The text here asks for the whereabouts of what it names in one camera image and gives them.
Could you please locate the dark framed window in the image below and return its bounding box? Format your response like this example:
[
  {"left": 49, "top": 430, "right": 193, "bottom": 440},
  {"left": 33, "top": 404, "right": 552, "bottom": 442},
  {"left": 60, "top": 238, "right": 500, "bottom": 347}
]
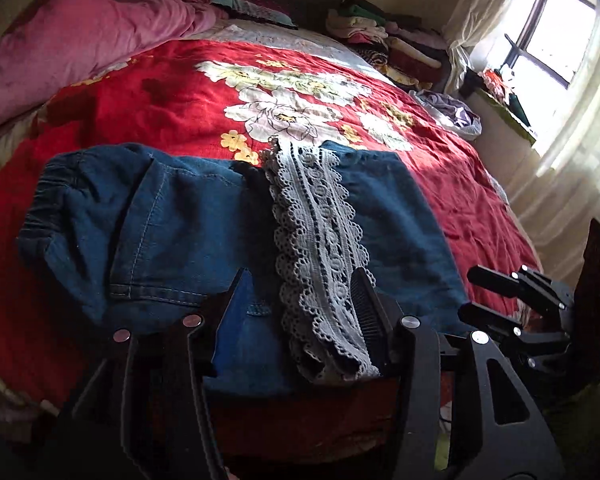
[{"left": 500, "top": 0, "right": 598, "bottom": 86}]

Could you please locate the pile of folded clothes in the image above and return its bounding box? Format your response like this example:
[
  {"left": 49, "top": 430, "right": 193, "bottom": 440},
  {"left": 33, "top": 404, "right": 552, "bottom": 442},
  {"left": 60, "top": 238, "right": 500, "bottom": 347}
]
[{"left": 326, "top": 0, "right": 451, "bottom": 91}]

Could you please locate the red floral bed sheet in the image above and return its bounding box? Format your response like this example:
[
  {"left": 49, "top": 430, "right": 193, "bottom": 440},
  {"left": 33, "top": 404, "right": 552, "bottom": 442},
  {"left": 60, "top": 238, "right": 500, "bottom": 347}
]
[{"left": 0, "top": 20, "right": 543, "bottom": 456}]

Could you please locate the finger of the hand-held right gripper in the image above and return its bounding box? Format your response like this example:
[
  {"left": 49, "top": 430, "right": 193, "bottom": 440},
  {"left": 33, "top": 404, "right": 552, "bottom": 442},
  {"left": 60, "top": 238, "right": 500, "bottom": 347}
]
[
  {"left": 458, "top": 302, "right": 571, "bottom": 368},
  {"left": 467, "top": 265, "right": 576, "bottom": 311}
]

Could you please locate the patterned pillow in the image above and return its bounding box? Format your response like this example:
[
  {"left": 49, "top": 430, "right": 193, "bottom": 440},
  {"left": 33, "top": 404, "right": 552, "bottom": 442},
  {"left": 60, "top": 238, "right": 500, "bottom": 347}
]
[{"left": 210, "top": 0, "right": 298, "bottom": 30}]

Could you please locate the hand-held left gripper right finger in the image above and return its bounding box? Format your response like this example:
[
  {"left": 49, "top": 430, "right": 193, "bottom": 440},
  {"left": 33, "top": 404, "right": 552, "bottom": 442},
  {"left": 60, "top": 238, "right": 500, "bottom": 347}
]
[{"left": 350, "top": 267, "right": 566, "bottom": 480}]

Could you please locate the purple crumpled cloth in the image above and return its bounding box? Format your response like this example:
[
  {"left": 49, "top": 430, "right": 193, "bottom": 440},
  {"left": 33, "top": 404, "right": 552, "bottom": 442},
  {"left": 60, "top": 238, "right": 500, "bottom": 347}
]
[{"left": 412, "top": 89, "right": 482, "bottom": 141}]

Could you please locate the cream sheer curtain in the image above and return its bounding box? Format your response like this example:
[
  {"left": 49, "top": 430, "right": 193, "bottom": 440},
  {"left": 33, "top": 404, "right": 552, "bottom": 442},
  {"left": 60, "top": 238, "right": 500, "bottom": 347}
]
[{"left": 442, "top": 0, "right": 600, "bottom": 261}]

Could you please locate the pink quilt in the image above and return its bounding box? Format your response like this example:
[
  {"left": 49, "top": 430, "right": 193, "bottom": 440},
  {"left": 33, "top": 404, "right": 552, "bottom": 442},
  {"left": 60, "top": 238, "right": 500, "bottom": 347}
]
[{"left": 0, "top": 0, "right": 231, "bottom": 136}]

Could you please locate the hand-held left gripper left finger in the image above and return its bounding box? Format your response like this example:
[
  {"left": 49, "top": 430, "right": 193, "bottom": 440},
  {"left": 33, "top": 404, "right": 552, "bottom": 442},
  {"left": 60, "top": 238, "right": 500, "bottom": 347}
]
[{"left": 55, "top": 267, "right": 246, "bottom": 480}]

